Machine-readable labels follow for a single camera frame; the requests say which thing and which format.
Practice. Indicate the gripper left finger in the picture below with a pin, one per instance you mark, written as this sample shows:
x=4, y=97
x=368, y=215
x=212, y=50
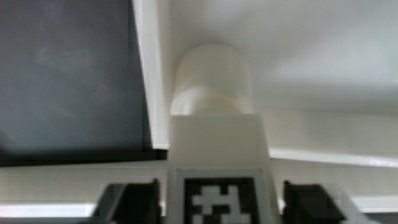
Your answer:
x=128, y=205

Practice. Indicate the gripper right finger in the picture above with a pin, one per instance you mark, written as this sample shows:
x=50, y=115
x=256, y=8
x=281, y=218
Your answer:
x=313, y=207

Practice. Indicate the white square tabletop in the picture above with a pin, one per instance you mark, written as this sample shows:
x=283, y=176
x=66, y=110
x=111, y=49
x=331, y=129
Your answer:
x=320, y=47

